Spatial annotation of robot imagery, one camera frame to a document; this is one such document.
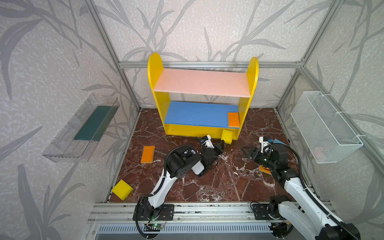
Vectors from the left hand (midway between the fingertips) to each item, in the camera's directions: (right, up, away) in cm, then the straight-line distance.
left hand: (227, 137), depth 92 cm
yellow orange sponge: (+4, +11, +1) cm, 11 cm away
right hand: (+8, -4, -10) cm, 13 cm away
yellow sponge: (0, 0, +4) cm, 4 cm away
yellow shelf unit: (-16, +25, +31) cm, 43 cm away
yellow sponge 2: (-60, -27, -11) cm, 67 cm away
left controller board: (-37, -40, -22) cm, 58 cm away
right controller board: (+22, -44, -19) cm, 53 cm away
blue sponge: (+34, -3, +7) cm, 35 cm away
